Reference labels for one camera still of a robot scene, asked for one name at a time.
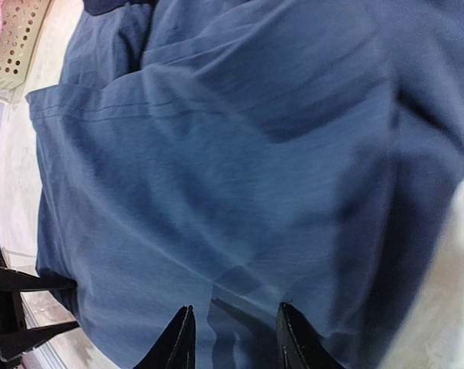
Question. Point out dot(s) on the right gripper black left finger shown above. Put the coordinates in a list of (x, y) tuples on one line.
[(175, 347)]

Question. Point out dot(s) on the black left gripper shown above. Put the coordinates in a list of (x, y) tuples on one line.
[(15, 340)]

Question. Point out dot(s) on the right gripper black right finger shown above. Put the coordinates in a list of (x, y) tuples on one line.
[(298, 342)]

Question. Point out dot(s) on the beige perforated laundry basket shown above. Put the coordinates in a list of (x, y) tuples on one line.
[(21, 25)]

